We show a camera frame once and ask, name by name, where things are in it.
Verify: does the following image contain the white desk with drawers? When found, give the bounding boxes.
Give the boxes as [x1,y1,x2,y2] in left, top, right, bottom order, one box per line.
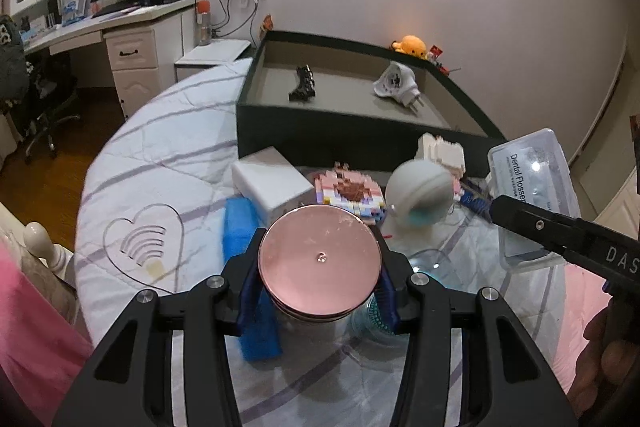
[22,0,202,120]

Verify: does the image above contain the jar with rose gold lid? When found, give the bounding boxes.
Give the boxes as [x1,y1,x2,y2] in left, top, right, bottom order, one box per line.
[257,204,385,333]

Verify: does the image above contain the white rectangular charger box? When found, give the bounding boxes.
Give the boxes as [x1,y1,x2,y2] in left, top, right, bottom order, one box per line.
[231,146,316,228]

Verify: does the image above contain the dark green box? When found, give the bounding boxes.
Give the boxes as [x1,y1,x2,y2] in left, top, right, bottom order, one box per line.
[236,29,508,178]

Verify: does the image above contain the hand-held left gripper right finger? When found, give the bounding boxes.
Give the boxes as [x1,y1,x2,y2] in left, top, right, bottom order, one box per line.
[372,232,582,427]

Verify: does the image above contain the black keyboard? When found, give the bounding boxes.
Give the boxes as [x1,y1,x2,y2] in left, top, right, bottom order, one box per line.
[91,2,142,18]

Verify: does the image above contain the clear plastic floss box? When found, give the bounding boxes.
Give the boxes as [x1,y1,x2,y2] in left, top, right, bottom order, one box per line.
[485,128,582,269]

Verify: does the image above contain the cream bed post knob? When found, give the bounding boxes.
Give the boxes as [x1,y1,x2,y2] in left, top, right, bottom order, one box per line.
[24,222,76,290]

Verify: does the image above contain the person's right hand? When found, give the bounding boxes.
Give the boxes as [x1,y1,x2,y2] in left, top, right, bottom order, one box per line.
[569,294,640,410]

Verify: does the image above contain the blue sponge block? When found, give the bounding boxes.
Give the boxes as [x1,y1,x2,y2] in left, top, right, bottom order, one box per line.
[222,198,281,362]

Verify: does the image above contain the cream building block toy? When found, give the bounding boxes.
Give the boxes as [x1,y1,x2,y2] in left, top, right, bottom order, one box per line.
[416,133,468,202]

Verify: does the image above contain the black power cables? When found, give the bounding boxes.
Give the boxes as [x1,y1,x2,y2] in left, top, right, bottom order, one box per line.
[211,0,262,42]

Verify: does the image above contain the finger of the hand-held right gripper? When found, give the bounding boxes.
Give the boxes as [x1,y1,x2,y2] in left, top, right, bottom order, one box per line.
[490,194,640,293]

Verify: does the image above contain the white low cabinet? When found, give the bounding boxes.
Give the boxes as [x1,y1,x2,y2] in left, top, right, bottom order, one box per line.
[174,39,253,84]

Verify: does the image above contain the white plug adapter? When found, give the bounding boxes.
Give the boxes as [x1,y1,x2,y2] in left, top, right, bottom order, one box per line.
[372,61,424,114]

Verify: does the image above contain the grey jacket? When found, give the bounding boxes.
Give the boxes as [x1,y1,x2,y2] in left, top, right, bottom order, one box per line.
[0,14,31,108]

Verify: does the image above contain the bottle with orange cap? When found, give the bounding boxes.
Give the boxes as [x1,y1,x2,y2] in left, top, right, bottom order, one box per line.
[195,0,212,46]

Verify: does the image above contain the pink pixel block toy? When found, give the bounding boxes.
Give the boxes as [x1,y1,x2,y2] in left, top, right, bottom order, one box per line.
[312,162,388,228]

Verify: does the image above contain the small black clip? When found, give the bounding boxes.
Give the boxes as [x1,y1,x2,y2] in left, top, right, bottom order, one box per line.
[288,66,317,102]

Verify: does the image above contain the blue and white boxes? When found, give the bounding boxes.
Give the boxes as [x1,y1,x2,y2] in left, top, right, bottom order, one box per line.
[60,0,92,26]

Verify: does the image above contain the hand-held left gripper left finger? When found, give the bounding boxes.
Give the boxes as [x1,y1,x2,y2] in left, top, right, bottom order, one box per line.
[52,227,273,427]

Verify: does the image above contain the pink blanket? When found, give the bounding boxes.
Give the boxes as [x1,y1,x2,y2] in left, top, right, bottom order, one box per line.
[0,237,96,427]

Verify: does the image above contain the orange octopus plush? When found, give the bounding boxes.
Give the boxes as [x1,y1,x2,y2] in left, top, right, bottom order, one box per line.
[391,35,430,58]

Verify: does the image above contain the black office chair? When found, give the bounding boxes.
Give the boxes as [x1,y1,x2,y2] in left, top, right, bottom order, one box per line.
[0,14,81,164]

